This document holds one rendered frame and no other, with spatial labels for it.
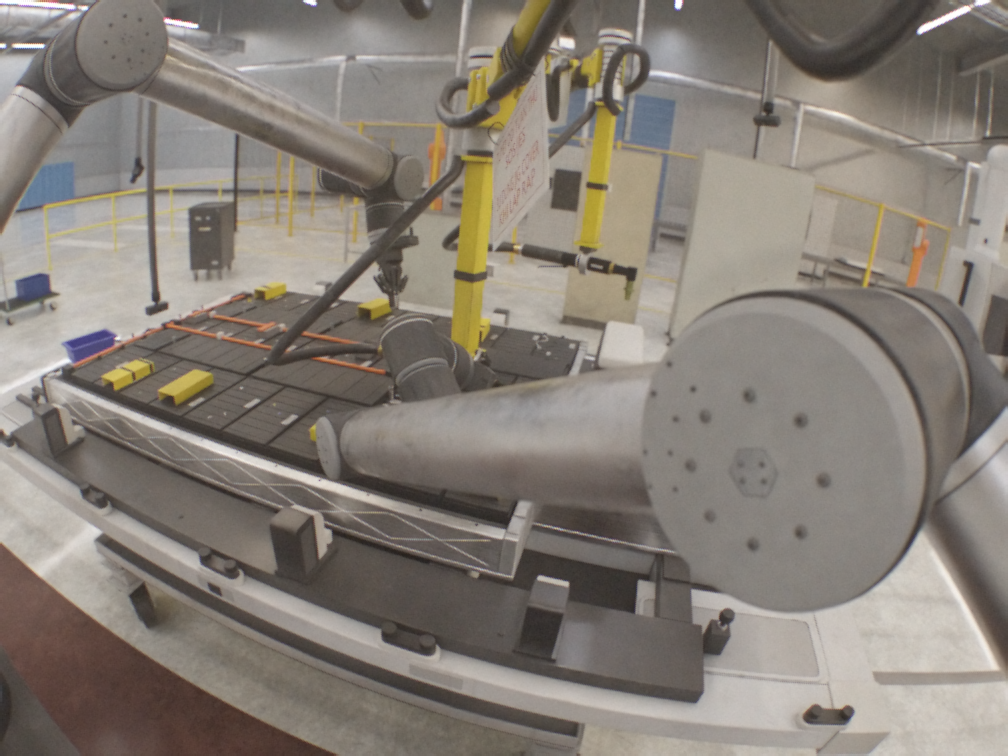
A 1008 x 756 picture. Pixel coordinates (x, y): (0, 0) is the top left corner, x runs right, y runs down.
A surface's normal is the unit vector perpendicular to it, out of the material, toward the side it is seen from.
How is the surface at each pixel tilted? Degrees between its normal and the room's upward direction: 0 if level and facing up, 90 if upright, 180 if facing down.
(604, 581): 0
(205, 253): 90
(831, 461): 90
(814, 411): 90
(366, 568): 0
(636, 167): 90
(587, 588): 0
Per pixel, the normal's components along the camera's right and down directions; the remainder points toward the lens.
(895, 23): -0.51, 0.66
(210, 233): 0.25, 0.40
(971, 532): -0.87, 0.25
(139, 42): 0.88, 0.27
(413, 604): 0.11, -0.92
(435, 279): -0.25, 0.36
